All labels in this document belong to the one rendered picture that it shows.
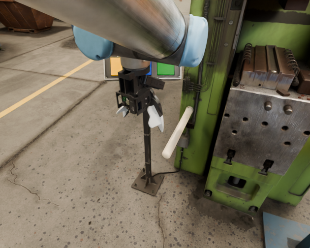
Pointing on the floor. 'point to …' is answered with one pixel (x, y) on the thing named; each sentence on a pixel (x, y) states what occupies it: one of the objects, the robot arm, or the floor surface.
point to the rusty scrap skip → (20, 16)
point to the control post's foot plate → (151, 189)
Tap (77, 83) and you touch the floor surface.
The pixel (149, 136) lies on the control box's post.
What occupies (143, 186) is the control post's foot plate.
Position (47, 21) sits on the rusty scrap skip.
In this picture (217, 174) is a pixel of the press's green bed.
